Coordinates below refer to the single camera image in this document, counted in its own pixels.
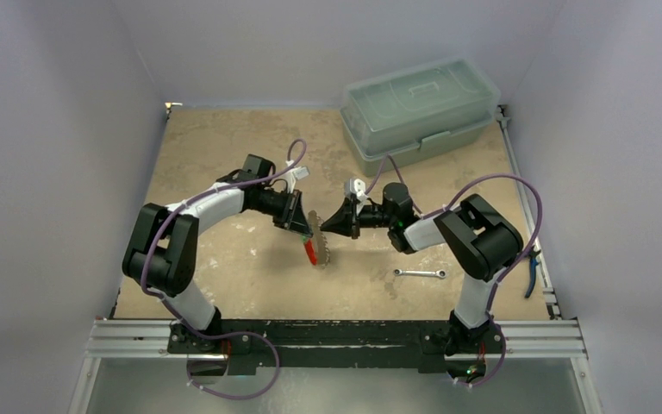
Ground clear plastic storage bin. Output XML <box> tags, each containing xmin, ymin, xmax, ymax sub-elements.
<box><xmin>340</xmin><ymin>57</ymin><xmax>501</xmax><ymax>177</ymax></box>

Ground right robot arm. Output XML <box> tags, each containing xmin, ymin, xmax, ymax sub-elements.
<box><xmin>320</xmin><ymin>182</ymin><xmax>524</xmax><ymax>355</ymax></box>

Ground silver combination wrench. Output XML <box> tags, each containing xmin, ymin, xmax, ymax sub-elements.
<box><xmin>393</xmin><ymin>269</ymin><xmax>447</xmax><ymax>279</ymax></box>

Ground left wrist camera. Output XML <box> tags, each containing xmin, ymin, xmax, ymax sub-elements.
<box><xmin>279</xmin><ymin>160</ymin><xmax>309</xmax><ymax>192</ymax></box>

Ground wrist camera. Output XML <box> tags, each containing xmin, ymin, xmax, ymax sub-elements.
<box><xmin>279</xmin><ymin>160</ymin><xmax>309</xmax><ymax>192</ymax></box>
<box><xmin>344</xmin><ymin>178</ymin><xmax>368</xmax><ymax>210</ymax></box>

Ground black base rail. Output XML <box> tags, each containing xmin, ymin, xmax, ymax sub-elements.
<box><xmin>167</xmin><ymin>319</ymin><xmax>505</xmax><ymax>380</ymax></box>

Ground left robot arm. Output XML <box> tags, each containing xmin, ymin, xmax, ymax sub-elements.
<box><xmin>122</xmin><ymin>154</ymin><xmax>313</xmax><ymax>353</ymax></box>

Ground blue handled pliers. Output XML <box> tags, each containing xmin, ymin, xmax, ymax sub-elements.
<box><xmin>524</xmin><ymin>248</ymin><xmax>540</xmax><ymax>299</ymax></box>

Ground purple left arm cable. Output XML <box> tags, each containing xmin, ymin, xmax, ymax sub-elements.
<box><xmin>142</xmin><ymin>138</ymin><xmax>308</xmax><ymax>401</ymax></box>

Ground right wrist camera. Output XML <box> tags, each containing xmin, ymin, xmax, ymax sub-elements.
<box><xmin>344</xmin><ymin>178</ymin><xmax>368</xmax><ymax>210</ymax></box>

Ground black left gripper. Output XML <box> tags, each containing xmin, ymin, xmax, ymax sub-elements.
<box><xmin>250</xmin><ymin>187</ymin><xmax>313</xmax><ymax>236</ymax></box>

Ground aluminium frame rail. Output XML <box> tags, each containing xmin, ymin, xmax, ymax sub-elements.
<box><xmin>69</xmin><ymin>319</ymin><xmax>602</xmax><ymax>413</ymax></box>

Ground steel key organizer red handle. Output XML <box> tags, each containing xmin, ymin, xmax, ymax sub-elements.
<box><xmin>303</xmin><ymin>210</ymin><xmax>330</xmax><ymax>267</ymax></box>

